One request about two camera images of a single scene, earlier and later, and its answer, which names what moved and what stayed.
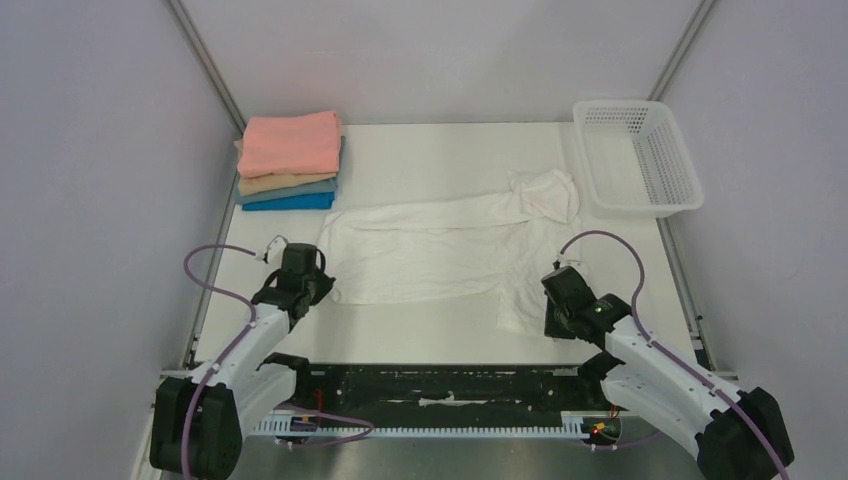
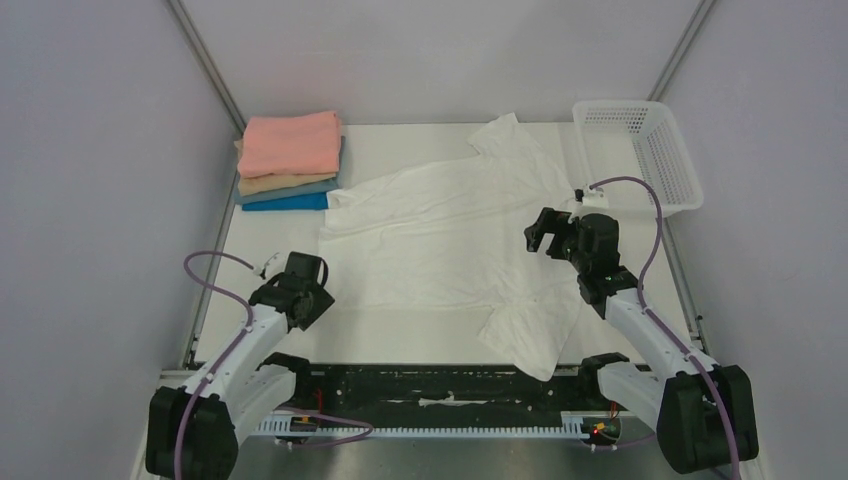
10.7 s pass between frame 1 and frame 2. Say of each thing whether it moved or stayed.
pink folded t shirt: stayed
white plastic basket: stayed
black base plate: stayed
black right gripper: moved
